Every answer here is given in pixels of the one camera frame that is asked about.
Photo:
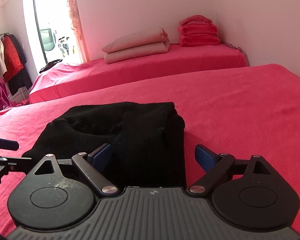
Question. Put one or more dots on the pink far bed cover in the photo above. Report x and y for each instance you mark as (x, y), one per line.
(64, 80)

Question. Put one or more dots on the black cloth on far bed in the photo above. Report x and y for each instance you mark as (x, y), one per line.
(49, 65)

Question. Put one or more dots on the hanging clothes rack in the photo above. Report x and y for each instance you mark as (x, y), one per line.
(15, 82)

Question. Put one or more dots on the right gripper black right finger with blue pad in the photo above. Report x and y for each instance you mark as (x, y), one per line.
(226, 175)

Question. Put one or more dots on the pink patterned curtain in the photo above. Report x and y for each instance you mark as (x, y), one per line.
(76, 26)

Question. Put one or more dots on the black pants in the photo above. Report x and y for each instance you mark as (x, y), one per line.
(147, 141)

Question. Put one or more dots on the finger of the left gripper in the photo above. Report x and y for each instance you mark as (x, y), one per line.
(9, 145)
(12, 164)

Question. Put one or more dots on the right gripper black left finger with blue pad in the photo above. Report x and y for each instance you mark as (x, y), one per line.
(76, 176)

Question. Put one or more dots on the window with dark frame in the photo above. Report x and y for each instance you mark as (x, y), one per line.
(56, 36)

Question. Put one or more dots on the folded red blankets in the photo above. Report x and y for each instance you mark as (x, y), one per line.
(197, 30)

